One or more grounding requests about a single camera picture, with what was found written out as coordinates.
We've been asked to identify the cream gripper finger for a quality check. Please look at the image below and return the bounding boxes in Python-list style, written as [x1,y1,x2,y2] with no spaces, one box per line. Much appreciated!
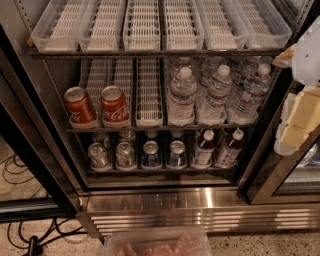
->
[272,44,296,68]
[280,86,320,149]

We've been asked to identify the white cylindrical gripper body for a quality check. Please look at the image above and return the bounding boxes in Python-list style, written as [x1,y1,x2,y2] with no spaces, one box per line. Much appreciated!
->
[292,16,320,87]

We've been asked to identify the red coke can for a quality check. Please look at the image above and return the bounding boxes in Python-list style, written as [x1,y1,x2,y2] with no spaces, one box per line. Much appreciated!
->
[101,86,129,128]
[64,86,98,129]

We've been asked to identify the top shelf tray six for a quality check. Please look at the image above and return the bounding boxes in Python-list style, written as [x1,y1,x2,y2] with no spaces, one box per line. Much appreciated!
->
[231,0,292,49]

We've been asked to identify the top shelf tray five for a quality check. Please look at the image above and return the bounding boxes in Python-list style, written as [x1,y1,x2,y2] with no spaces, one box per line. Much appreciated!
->
[197,0,248,50]

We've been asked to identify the top shelf tray four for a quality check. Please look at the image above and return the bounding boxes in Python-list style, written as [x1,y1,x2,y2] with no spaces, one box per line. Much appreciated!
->
[163,0,204,51]

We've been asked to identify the blue can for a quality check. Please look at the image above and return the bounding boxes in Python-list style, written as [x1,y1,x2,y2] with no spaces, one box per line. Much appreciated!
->
[167,140,187,169]
[141,141,161,169]

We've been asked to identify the top shelf tray three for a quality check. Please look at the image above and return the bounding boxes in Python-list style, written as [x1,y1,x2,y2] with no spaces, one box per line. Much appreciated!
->
[122,0,160,51]

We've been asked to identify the silver can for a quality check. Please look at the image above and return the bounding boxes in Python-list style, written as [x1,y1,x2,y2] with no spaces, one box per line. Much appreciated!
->
[116,142,137,171]
[88,143,112,172]

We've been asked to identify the top shelf tray two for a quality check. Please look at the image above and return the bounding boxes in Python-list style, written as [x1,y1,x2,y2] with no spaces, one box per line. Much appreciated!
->
[77,0,126,52]

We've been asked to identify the silver can far left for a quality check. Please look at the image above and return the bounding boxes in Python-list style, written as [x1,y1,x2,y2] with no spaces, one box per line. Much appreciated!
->
[88,143,112,172]

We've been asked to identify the top shelf tray one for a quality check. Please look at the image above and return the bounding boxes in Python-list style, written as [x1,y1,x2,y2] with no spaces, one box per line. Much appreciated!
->
[31,0,89,53]

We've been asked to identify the fridge door left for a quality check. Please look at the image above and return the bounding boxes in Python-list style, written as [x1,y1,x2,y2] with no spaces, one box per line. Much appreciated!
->
[0,27,79,223]

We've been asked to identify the front right water bottle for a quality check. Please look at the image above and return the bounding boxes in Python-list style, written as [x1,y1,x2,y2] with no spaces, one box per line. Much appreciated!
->
[228,64,271,124]

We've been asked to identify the water bottle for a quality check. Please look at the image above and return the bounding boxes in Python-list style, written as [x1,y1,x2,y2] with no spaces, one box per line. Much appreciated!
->
[199,65,232,125]
[228,64,271,124]
[168,67,197,126]

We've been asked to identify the dark drink bottle right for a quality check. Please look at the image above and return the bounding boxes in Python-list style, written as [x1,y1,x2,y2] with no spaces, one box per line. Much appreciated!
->
[215,129,244,168]

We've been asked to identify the dark drink bottle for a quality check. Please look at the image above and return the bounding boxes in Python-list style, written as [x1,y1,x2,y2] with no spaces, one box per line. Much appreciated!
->
[192,129,215,168]
[215,129,244,168]

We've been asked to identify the front middle water bottle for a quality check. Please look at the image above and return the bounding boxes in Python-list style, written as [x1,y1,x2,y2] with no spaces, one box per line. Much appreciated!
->
[199,65,232,125]

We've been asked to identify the front left water bottle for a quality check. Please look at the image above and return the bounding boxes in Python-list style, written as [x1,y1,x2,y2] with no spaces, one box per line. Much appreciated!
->
[168,67,197,126]

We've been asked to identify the dark drink bottle left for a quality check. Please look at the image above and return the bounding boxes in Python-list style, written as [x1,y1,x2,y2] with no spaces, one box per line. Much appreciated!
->
[192,129,215,168]

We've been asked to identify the clear plastic bin foreground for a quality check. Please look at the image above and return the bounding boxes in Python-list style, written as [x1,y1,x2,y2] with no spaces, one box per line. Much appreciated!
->
[103,226,212,256]

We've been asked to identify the black floor cables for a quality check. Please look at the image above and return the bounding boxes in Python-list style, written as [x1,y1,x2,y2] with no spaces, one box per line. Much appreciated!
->
[0,153,88,256]

